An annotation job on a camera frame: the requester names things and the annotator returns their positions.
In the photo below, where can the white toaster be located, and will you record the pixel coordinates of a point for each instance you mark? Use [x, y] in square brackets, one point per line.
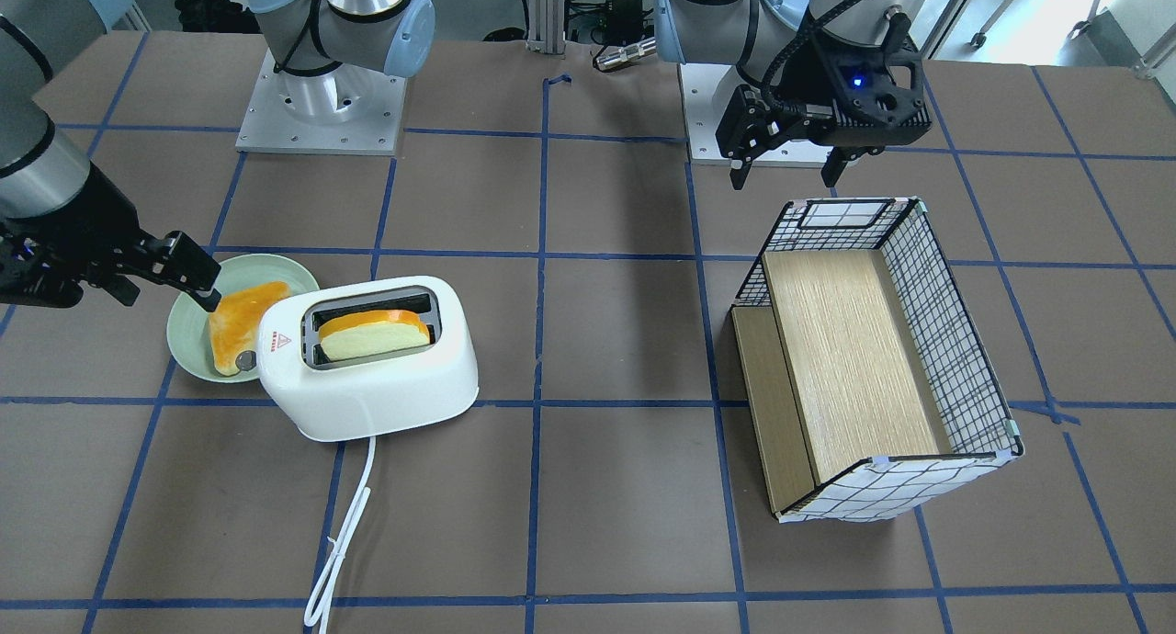
[333, 401]

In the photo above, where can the orange bread on plate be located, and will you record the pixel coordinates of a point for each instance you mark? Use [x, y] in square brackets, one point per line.
[233, 326]

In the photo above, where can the light green plate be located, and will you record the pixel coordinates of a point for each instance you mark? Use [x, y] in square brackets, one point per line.
[187, 331]

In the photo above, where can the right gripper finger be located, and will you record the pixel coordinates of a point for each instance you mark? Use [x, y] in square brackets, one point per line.
[205, 295]
[121, 289]

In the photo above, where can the silver cylindrical connector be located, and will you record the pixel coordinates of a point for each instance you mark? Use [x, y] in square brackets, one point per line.
[611, 58]

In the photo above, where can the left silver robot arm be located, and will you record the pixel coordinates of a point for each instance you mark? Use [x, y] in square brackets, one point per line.
[770, 42]

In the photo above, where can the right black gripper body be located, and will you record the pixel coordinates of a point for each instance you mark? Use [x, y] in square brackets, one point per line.
[81, 219]

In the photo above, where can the toast slice in toaster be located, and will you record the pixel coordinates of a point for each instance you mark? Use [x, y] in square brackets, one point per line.
[374, 332]

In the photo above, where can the grid fabric wooden basket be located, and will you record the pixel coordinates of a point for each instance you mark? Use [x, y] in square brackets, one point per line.
[869, 387]

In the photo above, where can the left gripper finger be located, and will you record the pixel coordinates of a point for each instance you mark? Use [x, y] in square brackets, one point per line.
[838, 160]
[740, 167]

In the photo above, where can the aluminium frame post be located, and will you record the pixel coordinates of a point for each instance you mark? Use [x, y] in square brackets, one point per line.
[546, 26]

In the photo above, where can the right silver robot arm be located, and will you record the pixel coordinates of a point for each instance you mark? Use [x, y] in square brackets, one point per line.
[44, 168]

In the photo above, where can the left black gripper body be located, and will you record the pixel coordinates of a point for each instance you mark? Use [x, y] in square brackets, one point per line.
[814, 86]

